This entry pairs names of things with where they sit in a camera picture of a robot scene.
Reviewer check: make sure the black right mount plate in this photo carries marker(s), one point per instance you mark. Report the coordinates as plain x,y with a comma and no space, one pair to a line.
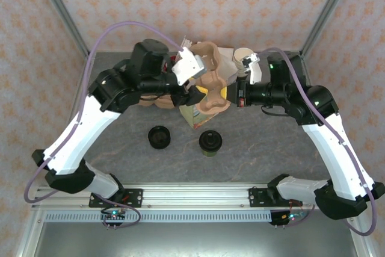
257,197

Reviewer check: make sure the paper takeout bag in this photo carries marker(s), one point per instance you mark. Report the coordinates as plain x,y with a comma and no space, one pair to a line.
195,118

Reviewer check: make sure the black left mount plate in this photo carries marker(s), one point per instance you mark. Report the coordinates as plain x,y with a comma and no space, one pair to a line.
135,197

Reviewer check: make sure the aluminium frame post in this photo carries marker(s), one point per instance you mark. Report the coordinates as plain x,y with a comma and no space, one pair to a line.
64,13
326,13

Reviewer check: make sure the circuit board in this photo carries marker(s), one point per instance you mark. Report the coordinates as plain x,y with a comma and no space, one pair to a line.
291,216
113,215

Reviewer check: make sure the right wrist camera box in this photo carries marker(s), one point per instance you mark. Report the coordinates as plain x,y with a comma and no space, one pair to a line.
255,72

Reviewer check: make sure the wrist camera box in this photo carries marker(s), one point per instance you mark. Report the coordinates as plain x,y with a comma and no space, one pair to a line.
188,66
255,72

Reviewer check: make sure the black cup lid stack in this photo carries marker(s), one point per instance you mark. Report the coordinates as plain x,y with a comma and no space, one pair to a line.
159,137

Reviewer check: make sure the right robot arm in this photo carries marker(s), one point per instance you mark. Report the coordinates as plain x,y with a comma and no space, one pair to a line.
331,148

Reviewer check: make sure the black plastic cup lid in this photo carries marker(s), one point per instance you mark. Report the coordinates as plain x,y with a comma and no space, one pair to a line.
210,139

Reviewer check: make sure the paper cup stack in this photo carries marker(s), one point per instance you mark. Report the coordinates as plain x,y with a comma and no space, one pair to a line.
240,55

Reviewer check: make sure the grey metal panel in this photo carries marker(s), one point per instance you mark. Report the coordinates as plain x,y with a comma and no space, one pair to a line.
195,240

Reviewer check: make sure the left circuit board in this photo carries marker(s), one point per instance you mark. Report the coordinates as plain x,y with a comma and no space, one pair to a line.
113,215

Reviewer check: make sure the box of white napkins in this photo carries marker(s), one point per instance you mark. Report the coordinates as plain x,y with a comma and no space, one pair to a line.
225,52

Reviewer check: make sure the green paper coffee cup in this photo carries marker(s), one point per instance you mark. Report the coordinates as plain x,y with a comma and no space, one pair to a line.
210,153

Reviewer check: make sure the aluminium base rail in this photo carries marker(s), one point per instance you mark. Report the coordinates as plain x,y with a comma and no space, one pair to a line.
195,195

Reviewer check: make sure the brown pulp cup carrier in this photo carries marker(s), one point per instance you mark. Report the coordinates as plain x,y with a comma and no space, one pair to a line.
210,82
162,104

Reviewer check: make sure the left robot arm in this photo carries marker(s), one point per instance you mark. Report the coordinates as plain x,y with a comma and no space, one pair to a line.
78,136

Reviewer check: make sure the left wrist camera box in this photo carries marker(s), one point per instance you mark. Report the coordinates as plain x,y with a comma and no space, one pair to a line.
188,66

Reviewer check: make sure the black mount plate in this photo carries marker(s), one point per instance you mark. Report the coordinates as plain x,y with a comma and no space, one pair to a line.
257,197
135,197

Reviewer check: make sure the right circuit board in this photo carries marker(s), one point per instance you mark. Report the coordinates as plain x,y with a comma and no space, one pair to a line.
291,216

